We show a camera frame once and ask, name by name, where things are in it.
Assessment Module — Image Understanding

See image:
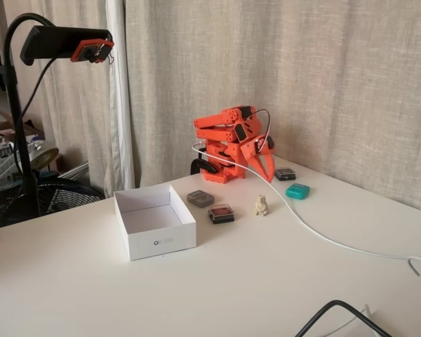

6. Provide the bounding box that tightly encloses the teal green small box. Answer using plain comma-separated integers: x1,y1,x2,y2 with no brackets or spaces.
285,183,311,199

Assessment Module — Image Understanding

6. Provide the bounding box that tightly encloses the wide beige curtain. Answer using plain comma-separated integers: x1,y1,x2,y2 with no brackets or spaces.
125,0,421,215

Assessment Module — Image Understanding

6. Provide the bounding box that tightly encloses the clear plastic packaging pile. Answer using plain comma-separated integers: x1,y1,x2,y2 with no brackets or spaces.
0,140,32,187

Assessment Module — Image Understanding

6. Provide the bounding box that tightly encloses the black gooseneck stand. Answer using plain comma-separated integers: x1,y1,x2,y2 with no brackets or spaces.
3,13,57,218

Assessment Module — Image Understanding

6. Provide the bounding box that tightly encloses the long white cable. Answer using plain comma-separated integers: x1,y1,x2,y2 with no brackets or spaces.
191,141,421,261

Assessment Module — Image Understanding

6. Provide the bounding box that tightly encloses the orange mounted camera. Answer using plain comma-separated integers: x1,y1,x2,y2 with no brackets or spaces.
70,39,115,65

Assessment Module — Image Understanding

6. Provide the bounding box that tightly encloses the camera on black stand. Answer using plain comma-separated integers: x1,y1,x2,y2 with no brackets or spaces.
0,0,136,197

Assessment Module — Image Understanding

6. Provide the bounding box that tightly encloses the black camera cable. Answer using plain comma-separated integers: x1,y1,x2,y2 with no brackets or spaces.
0,55,59,238

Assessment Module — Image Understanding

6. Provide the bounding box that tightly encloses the thick black cable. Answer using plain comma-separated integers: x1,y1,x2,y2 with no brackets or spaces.
294,300,383,337

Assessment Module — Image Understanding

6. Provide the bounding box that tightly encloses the black phone holder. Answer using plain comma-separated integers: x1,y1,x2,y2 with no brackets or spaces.
19,25,114,67

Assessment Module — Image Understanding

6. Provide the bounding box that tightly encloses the silver desk lamp head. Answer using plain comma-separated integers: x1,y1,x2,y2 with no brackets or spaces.
27,140,60,168

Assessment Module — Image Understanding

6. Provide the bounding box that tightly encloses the black floor fan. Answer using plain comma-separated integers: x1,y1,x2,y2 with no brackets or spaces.
34,175,106,217

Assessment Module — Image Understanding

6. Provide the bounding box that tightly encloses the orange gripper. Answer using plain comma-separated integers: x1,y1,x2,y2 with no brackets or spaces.
240,135,276,182

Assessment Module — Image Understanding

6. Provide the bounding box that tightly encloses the black case with shiny lid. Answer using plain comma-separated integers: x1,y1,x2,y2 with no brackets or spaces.
274,167,299,182

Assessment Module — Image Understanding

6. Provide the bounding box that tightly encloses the brown cardboard box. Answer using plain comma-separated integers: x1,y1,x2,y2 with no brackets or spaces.
0,101,45,148

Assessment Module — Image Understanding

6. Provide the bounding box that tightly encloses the black case with red pad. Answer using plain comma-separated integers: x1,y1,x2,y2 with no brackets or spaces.
207,203,237,225

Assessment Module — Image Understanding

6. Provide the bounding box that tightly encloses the thin servo wire loop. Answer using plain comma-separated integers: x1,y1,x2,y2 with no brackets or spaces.
247,110,272,145

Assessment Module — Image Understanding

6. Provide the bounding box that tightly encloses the white cardboard box bin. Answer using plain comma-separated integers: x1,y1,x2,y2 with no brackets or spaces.
113,183,198,261

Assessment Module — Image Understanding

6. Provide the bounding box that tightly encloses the grey translucent small case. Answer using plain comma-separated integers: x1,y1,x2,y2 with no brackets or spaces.
186,190,215,209

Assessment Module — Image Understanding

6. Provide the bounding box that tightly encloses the cream bear figurine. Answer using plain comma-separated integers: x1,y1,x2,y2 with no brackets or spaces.
253,194,270,218

